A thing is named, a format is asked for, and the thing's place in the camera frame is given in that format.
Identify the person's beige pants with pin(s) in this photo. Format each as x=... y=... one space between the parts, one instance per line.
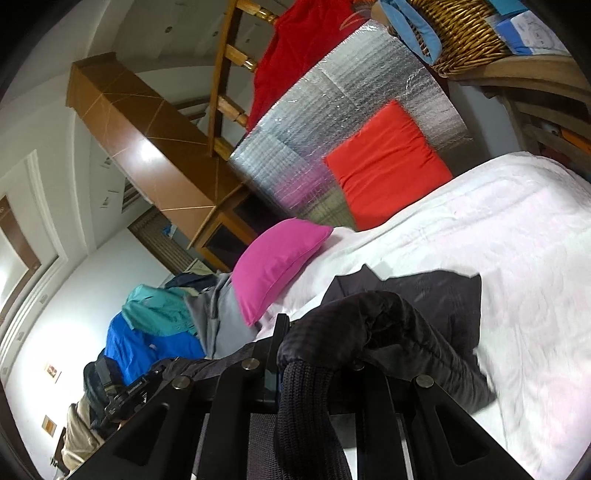
x=81 y=436

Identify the wooden shelf unit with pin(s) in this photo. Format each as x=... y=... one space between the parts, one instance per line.
x=535 y=92

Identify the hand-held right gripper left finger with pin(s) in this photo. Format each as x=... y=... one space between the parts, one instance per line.
x=277 y=344

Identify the dark navy garment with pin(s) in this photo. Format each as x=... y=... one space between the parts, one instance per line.
x=191 y=280

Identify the white bed blanket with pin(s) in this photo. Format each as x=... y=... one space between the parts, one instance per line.
x=508 y=240

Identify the wicker basket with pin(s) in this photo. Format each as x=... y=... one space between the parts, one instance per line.
x=461 y=32

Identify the black jacket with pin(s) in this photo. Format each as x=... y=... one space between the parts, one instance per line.
x=406 y=323

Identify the red cloth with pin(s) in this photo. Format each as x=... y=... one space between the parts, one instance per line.
x=300 y=41

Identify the wooden cabinet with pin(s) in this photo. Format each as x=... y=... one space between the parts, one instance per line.
x=147 y=147

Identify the small wall picture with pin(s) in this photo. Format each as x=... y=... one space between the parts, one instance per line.
x=49 y=424
x=53 y=372

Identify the teal jacket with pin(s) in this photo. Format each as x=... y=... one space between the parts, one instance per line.
x=157 y=307

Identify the wooden ladder rail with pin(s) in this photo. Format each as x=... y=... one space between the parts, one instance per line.
x=231 y=69

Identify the pink pillow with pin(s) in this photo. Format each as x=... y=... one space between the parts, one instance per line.
x=277 y=263

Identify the window with brown curtain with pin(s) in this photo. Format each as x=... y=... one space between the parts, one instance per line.
x=157 y=240

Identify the orange-red pillow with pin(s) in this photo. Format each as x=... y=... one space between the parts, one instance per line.
x=388 y=161

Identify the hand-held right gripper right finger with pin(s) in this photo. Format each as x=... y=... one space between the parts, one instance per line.
x=374 y=397

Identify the silver foil insulation sheet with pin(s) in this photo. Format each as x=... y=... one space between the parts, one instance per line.
x=341 y=92

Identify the blue and white boxes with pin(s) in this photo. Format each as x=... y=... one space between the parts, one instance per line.
x=526 y=23

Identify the light blue cloth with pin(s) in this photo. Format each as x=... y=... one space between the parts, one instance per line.
x=415 y=25

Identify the blue jacket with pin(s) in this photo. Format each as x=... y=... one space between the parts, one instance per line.
x=143 y=350

